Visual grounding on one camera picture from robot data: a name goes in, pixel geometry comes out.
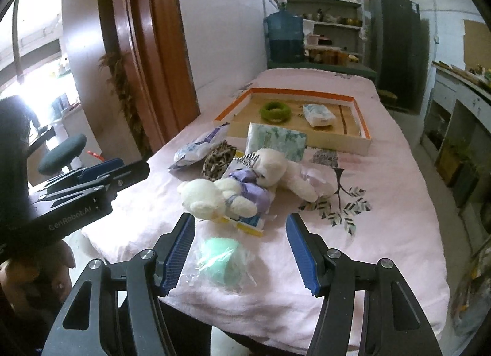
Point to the white teddy bear pink dress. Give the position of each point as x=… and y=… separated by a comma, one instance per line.
x=272, y=170

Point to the dark office chair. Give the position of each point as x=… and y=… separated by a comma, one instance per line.
x=63, y=154

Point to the crates with green plants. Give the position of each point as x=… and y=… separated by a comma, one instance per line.
x=458, y=166

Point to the green patterned tissue pack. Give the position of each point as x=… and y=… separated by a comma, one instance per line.
x=276, y=141

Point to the leopard print cloth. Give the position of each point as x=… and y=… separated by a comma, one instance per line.
x=218, y=160

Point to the dried plant bundle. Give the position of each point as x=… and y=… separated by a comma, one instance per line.
x=122, y=87

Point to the brown wooden door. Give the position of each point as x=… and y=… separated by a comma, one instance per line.
x=153, y=53

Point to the pink floral blanket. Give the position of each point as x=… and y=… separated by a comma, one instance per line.
x=383, y=195

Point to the white counter cabinet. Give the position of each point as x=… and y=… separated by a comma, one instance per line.
x=460, y=110

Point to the mint green puff in bag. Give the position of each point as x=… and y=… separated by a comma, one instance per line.
x=220, y=264

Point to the person's left forearm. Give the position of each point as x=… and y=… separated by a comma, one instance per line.
x=15, y=333

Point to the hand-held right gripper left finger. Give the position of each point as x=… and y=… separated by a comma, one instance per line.
x=178, y=252

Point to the person's left hand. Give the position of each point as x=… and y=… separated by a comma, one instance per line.
x=42, y=275

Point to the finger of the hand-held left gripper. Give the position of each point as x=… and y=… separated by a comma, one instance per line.
x=98, y=172
x=126, y=175

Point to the small round stool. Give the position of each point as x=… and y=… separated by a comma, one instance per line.
x=387, y=95

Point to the green shelf rack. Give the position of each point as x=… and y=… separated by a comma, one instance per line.
x=337, y=3

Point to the blue water jug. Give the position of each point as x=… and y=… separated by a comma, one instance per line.
x=284, y=33

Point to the cardboard sheet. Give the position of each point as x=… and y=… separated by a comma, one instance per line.
x=477, y=45

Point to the white blue wipes pack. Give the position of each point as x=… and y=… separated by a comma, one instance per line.
x=191, y=150

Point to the white soft pack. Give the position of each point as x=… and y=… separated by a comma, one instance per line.
x=317, y=115

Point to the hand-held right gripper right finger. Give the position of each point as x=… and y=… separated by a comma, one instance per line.
x=301, y=252

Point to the green low table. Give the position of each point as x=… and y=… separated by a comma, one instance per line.
x=337, y=69

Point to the dark grey refrigerator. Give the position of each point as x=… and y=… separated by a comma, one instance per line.
x=395, y=45

